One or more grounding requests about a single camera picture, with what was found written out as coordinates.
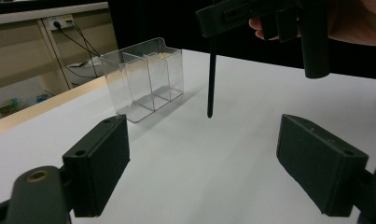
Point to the black eyebrow comb brush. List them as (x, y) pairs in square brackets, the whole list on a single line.
[(211, 77)]

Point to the clear acrylic organizer box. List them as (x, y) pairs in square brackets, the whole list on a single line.
[(145, 81)]

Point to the wooden cabinet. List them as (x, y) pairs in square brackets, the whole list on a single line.
[(14, 40)]

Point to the white plastic bag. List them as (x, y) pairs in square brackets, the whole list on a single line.
[(86, 67)]

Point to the white power strip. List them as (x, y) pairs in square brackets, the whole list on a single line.
[(62, 21)]

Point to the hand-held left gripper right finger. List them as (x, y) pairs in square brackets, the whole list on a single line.
[(316, 161)]

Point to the black curtain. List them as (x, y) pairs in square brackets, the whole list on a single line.
[(151, 18)]

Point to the blue plastic packet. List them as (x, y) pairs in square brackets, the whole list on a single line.
[(43, 96)]

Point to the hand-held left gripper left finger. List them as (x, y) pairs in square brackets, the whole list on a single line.
[(95, 161)]

